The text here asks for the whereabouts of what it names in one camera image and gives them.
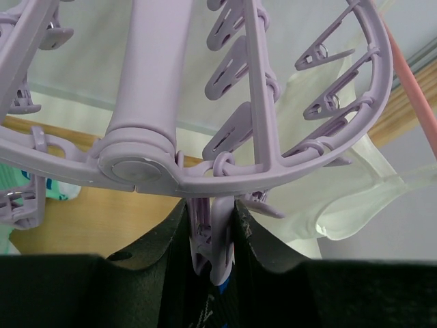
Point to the purple round clip hanger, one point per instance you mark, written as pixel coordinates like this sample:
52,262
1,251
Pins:
241,159

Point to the pink clothes hanger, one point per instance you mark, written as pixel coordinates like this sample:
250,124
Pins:
415,95

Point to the black blue sock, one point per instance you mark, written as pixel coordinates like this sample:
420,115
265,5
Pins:
207,305

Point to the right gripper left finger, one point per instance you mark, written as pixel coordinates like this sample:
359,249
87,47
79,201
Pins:
141,285

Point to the mint green sock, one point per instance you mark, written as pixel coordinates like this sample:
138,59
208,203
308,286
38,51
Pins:
12,177

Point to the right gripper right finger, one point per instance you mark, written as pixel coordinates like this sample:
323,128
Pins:
279,287

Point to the wooden clothes rack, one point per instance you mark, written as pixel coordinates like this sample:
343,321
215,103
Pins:
103,221

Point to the white hanging cloth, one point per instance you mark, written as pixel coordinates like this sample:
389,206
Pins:
380,206

